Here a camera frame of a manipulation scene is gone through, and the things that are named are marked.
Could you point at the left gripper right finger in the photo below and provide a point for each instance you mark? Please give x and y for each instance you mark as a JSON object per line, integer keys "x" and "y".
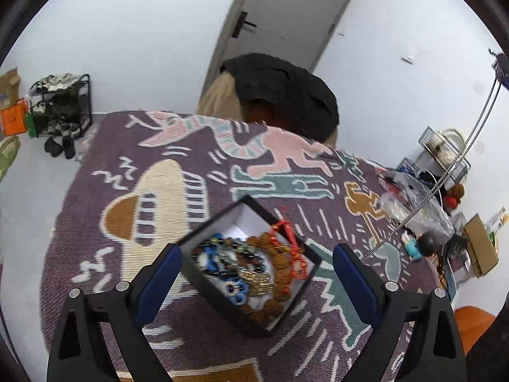
{"x": 435, "y": 351}

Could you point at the beige bed headboard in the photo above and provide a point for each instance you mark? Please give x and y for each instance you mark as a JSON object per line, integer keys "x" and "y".
{"x": 221, "y": 101}

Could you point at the black shoe rack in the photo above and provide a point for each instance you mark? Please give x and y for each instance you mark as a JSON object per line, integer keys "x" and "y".
{"x": 60, "y": 105}

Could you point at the cartoon boy figurine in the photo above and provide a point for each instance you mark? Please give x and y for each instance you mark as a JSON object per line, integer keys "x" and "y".
{"x": 421, "y": 246}

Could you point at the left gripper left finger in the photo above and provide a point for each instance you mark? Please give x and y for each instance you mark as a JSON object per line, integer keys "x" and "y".
{"x": 79, "y": 351}

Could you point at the purple patterned blanket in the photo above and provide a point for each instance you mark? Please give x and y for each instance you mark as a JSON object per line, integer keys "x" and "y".
{"x": 151, "y": 178}

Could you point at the wire basket shelf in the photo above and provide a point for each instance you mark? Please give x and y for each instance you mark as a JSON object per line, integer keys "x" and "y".
{"x": 445, "y": 146}

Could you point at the clear plastic bag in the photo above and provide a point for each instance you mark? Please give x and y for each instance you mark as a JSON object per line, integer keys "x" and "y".
{"x": 405, "y": 195}

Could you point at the green round rug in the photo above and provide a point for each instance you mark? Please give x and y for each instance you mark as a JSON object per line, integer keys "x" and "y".
{"x": 8, "y": 153}

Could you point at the black door handle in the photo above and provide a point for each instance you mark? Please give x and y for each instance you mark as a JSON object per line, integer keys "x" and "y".
{"x": 242, "y": 22}

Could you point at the black slippers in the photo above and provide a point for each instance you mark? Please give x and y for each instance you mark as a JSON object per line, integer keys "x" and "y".
{"x": 55, "y": 149}

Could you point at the grey door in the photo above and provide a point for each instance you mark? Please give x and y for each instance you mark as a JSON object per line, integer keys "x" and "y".
{"x": 297, "y": 31}

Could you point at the black jewelry box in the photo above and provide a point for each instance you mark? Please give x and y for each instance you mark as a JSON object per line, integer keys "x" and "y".
{"x": 249, "y": 265}

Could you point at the cardboard box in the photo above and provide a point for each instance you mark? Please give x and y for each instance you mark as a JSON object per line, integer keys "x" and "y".
{"x": 481, "y": 250}

